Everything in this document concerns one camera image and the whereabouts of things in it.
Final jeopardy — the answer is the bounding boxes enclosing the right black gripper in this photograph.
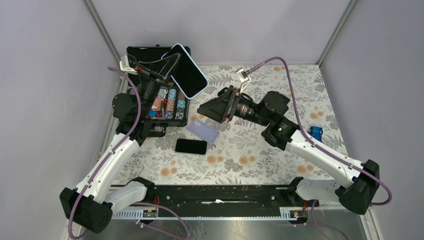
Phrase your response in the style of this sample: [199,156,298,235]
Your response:
[197,85,271,127]

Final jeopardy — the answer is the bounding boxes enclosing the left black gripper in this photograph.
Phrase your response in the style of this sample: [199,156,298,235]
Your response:
[135,53,184,117]

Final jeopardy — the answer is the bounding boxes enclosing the teal-edged phone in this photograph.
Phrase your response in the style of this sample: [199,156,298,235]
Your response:
[175,138,208,155]

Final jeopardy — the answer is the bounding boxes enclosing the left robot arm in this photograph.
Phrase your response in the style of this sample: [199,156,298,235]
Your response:
[59,53,181,239]

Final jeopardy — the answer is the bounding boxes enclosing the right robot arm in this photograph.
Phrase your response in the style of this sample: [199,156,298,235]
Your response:
[197,85,381,215]

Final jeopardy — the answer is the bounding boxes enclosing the black poker chip case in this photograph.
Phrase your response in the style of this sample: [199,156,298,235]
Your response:
[112,45,190,143]

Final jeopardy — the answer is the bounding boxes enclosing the floral table mat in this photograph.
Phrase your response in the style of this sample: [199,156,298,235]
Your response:
[113,63,347,185]

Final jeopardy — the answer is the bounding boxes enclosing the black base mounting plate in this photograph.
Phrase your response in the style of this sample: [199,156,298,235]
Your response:
[142,185,319,219]

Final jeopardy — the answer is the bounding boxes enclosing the blue toy car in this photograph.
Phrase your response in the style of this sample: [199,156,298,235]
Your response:
[308,126,324,142]

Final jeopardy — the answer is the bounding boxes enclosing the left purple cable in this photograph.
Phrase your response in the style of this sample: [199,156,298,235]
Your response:
[67,66,191,240]

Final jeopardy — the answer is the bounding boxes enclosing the purple cable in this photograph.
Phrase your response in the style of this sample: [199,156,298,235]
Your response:
[246,56,393,240]
[67,66,191,240]

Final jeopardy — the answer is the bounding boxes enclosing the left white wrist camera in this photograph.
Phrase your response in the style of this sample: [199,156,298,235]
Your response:
[119,54,137,75]

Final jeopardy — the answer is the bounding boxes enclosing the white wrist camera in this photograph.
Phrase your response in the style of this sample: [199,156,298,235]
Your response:
[119,54,137,75]
[236,67,251,93]

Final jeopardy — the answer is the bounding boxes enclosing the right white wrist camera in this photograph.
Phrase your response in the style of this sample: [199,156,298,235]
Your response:
[236,67,251,93]

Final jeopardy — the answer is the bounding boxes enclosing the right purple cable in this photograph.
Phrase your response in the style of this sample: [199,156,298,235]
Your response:
[246,56,393,240]

